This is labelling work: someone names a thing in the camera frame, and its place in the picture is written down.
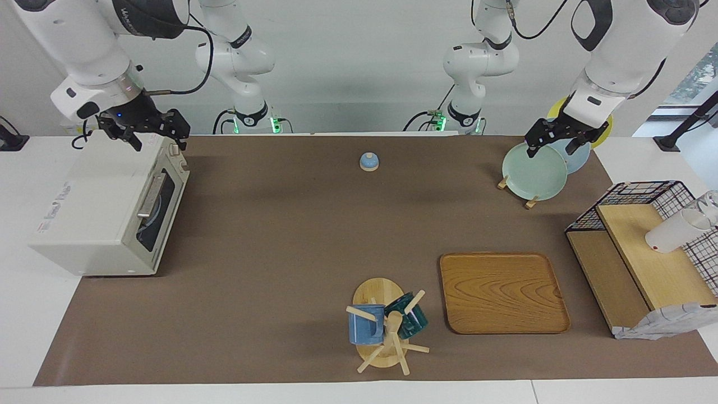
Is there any oven door with glass window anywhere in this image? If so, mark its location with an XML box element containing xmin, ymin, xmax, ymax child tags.
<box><xmin>135</xmin><ymin>150</ymin><xmax>190</xmax><ymax>269</ymax></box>

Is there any white toaster oven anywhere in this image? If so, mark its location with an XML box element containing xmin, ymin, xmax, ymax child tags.
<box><xmin>29</xmin><ymin>130</ymin><xmax>191</xmax><ymax>277</ymax></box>

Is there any light blue racked plate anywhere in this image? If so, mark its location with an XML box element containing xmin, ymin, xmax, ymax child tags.
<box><xmin>547</xmin><ymin>118</ymin><xmax>591</xmax><ymax>175</ymax></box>

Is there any yellow plate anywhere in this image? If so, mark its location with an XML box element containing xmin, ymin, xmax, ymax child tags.
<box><xmin>547</xmin><ymin>95</ymin><xmax>614</xmax><ymax>149</ymax></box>

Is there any pale green plate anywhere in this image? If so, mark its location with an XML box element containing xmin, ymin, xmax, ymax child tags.
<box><xmin>501</xmin><ymin>142</ymin><xmax>568</xmax><ymax>201</ymax></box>

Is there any wooden plate rack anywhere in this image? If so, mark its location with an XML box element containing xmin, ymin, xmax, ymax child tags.
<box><xmin>497</xmin><ymin>175</ymin><xmax>539</xmax><ymax>210</ymax></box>

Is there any black clamp stand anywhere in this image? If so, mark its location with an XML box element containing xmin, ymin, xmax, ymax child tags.
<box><xmin>0</xmin><ymin>115</ymin><xmax>30</xmax><ymax>152</ymax></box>
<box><xmin>653</xmin><ymin>90</ymin><xmax>718</xmax><ymax>152</ymax></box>

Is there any white cup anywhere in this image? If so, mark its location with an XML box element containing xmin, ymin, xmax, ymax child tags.
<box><xmin>645</xmin><ymin>209</ymin><xmax>714</xmax><ymax>254</ymax></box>

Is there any wooden serving tray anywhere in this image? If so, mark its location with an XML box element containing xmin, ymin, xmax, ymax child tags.
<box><xmin>439</xmin><ymin>252</ymin><xmax>571</xmax><ymax>335</ymax></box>

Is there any window with trees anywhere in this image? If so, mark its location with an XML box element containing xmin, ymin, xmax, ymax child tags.
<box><xmin>662</xmin><ymin>42</ymin><xmax>718</xmax><ymax>107</ymax></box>

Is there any two-tier wooden shelf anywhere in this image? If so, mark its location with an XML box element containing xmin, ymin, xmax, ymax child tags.
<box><xmin>567</xmin><ymin>203</ymin><xmax>718</xmax><ymax>337</ymax></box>

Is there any clear glass cup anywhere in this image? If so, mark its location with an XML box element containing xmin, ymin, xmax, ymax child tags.
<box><xmin>696</xmin><ymin>190</ymin><xmax>718</xmax><ymax>226</ymax></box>

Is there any brown table mat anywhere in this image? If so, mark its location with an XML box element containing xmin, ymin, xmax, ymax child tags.
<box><xmin>34</xmin><ymin>135</ymin><xmax>718</xmax><ymax>387</ymax></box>

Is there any plaid grey cloth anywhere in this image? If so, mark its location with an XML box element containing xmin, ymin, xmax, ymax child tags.
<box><xmin>613</xmin><ymin>302</ymin><xmax>718</xmax><ymax>341</ymax></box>

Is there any dark green mug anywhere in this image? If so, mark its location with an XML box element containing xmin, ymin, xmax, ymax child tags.
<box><xmin>384</xmin><ymin>292</ymin><xmax>429</xmax><ymax>340</ymax></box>

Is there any wooden mug tree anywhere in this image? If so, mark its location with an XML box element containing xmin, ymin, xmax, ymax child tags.
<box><xmin>346</xmin><ymin>277</ymin><xmax>430</xmax><ymax>376</ymax></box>

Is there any blue mug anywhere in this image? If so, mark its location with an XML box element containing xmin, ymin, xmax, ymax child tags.
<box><xmin>348</xmin><ymin>304</ymin><xmax>386</xmax><ymax>346</ymax></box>

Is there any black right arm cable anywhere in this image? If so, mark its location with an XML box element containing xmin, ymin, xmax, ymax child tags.
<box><xmin>140</xmin><ymin>14</ymin><xmax>215</xmax><ymax>96</ymax></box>

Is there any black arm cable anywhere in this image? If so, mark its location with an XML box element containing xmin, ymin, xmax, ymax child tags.
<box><xmin>140</xmin><ymin>14</ymin><xmax>215</xmax><ymax>96</ymax></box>
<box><xmin>507</xmin><ymin>0</ymin><xmax>568</xmax><ymax>40</ymax></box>

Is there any black power strip cable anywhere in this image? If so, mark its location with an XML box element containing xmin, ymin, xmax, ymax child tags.
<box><xmin>71</xmin><ymin>115</ymin><xmax>107</xmax><ymax>150</ymax></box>

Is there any black wire basket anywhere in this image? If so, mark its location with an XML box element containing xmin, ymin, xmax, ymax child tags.
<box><xmin>565</xmin><ymin>180</ymin><xmax>718</xmax><ymax>298</ymax></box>

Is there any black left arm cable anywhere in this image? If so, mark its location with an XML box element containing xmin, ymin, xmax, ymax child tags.
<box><xmin>507</xmin><ymin>0</ymin><xmax>568</xmax><ymax>40</ymax></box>

